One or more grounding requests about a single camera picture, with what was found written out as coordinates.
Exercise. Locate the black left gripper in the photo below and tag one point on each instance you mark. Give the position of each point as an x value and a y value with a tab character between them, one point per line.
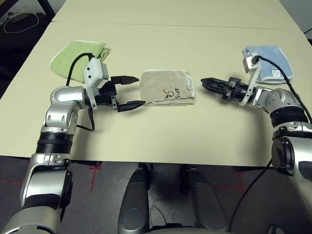
107	95

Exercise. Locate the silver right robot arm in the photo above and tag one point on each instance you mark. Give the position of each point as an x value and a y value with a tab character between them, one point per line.
280	100

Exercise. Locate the beige towel with white trim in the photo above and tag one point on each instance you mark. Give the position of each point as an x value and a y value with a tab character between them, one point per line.
165	83

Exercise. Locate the dark sneaker shoe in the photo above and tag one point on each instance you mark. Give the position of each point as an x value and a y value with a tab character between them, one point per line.
273	230

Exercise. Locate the black stand post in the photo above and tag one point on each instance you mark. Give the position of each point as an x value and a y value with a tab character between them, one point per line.
184	180
146	176

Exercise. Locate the folded green towel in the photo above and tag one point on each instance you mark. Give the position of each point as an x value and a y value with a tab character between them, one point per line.
68	58

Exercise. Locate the folded blue towel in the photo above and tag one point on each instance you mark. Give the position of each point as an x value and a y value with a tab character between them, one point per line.
268	52

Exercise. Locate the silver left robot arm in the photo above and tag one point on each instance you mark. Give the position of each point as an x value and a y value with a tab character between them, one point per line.
63	97

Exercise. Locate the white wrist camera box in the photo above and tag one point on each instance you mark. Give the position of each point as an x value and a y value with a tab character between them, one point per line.
249	63
92	70

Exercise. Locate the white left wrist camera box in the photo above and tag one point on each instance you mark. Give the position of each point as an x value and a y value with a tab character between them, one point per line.
92	70

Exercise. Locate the black table frame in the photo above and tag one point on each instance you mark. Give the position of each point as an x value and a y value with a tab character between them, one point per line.
47	9

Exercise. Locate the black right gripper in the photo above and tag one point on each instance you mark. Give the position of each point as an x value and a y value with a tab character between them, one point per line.
236	91

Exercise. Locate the white power adapter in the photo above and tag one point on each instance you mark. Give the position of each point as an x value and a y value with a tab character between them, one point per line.
17	16

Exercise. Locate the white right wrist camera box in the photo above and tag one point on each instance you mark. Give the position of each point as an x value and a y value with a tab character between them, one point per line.
249	63

